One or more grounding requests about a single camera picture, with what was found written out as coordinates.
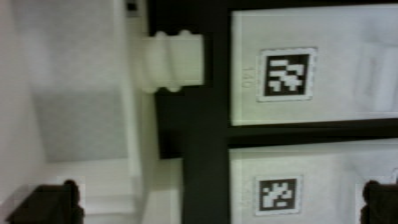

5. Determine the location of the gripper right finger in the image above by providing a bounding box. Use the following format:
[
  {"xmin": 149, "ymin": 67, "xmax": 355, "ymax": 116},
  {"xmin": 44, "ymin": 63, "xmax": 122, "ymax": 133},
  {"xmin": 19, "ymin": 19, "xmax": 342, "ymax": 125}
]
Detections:
[{"xmin": 360, "ymin": 180, "xmax": 398, "ymax": 224}]

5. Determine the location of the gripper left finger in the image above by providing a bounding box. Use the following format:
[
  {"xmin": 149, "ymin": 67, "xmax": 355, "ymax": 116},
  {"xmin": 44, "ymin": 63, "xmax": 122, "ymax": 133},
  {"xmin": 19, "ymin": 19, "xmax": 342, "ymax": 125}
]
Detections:
[{"xmin": 5, "ymin": 179, "xmax": 85, "ymax": 224}]

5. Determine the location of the white cabinet door panel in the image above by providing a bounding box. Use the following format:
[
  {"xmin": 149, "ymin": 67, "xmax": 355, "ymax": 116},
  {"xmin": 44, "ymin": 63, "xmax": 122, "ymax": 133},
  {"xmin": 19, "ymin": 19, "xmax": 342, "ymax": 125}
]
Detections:
[
  {"xmin": 229, "ymin": 139, "xmax": 398, "ymax": 224},
  {"xmin": 231, "ymin": 3, "xmax": 398, "ymax": 126}
]

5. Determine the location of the white cabinet body box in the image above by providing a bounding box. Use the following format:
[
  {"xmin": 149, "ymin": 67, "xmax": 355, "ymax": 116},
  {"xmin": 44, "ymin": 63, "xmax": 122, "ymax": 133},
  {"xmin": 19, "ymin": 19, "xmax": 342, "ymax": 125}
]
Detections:
[{"xmin": 0, "ymin": 0, "xmax": 202, "ymax": 224}]

